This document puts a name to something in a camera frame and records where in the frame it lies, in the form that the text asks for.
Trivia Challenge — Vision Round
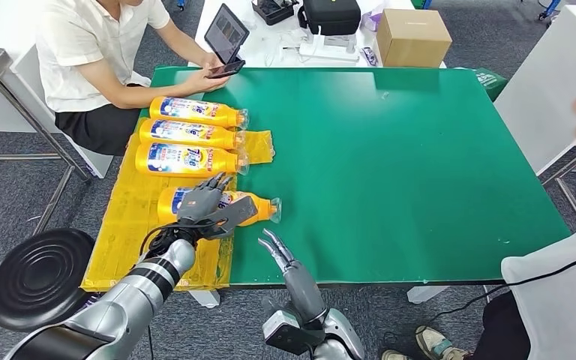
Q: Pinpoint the person's right hand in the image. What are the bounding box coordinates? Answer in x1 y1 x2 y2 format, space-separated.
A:
186 67 232 95

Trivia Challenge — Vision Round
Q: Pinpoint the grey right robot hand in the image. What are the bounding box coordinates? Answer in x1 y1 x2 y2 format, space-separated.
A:
258 228 330 326

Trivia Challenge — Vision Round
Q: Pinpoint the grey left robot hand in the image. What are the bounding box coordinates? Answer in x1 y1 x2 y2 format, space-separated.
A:
175 172 234 224

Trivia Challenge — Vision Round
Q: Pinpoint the person's left hand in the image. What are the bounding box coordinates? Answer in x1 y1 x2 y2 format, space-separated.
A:
200 52 225 71

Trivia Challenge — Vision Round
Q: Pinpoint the black smartphone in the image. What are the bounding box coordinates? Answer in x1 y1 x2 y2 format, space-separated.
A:
205 59 247 80

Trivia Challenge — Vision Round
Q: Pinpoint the orange detergent bottle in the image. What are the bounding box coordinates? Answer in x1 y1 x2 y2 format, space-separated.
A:
139 118 247 150
156 186 283 226
148 96 251 131
134 142 251 179

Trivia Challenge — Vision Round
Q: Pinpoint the black tablet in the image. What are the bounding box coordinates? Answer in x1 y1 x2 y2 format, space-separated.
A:
203 2 251 65

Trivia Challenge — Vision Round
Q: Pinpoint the white side table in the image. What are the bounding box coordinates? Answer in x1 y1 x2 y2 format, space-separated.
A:
492 4 576 230

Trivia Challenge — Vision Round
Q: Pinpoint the white desk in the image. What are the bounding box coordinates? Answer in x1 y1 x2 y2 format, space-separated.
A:
188 0 447 69

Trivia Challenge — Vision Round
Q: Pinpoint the black plastic tray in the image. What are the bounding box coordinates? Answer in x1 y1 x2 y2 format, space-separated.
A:
251 0 301 26

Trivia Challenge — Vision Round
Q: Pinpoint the yellow taped cardboard mat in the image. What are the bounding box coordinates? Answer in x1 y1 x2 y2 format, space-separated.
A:
79 130 275 293

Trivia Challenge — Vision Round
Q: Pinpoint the white table foot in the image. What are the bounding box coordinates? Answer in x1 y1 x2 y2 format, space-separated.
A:
406 285 451 304
188 289 221 310

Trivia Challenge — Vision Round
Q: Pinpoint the green bag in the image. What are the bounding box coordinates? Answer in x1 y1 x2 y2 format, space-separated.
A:
455 67 509 103

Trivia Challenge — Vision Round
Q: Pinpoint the white power strip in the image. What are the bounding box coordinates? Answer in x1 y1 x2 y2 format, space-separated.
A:
298 35 361 63

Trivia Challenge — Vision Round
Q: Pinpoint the black zipped case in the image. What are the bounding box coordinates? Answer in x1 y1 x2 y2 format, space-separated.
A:
298 0 362 37

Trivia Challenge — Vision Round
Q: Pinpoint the person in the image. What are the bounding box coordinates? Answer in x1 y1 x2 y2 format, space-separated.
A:
35 0 232 158
381 230 576 360

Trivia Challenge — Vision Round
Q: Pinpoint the purple packet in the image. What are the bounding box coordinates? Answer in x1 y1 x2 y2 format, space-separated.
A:
361 7 386 32

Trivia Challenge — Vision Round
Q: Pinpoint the black round stool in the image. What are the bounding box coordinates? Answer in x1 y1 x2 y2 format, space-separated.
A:
0 228 101 344

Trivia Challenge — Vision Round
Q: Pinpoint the brown cardboard box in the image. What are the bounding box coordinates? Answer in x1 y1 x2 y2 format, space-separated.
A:
376 8 453 68

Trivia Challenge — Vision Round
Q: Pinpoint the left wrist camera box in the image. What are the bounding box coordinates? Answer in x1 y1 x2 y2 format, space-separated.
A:
200 195 260 241

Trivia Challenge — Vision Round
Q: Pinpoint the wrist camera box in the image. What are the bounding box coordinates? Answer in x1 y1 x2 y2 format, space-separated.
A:
262 309 326 356
200 195 260 241

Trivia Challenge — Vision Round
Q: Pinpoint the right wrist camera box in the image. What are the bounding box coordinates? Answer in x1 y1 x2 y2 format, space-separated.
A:
262 309 326 356

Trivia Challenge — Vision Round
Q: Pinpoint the blue wheeled frame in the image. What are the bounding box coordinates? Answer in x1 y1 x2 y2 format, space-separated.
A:
538 0 563 21

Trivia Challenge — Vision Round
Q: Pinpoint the black cable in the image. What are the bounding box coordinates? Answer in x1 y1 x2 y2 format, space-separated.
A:
427 245 576 324

